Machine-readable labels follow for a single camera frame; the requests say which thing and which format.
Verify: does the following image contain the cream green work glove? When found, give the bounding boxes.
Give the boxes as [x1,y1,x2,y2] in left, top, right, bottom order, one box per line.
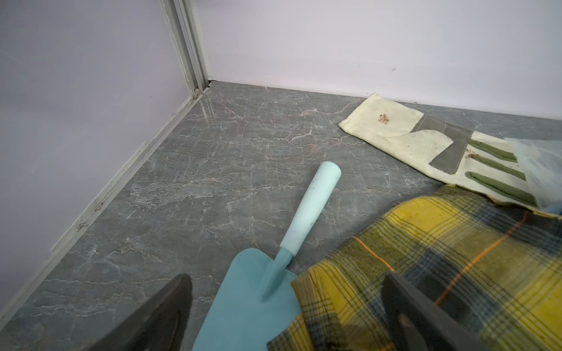
[339,94,541,211]

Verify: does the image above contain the clear plastic vacuum bag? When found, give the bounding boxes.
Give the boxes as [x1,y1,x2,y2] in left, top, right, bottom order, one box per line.
[506,138,561,215]

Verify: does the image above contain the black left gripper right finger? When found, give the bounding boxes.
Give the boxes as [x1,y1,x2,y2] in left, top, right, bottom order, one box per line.
[381,272,486,351]

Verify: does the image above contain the teal garden trowel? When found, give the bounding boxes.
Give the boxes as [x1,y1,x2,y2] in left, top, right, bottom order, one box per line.
[193,161,342,350]

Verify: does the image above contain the yellow plaid shirt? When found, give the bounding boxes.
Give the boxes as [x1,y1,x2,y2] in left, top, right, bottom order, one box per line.
[267,186,561,350]

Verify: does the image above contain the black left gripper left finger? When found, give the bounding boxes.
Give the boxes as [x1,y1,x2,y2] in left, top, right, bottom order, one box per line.
[90,273,193,350]

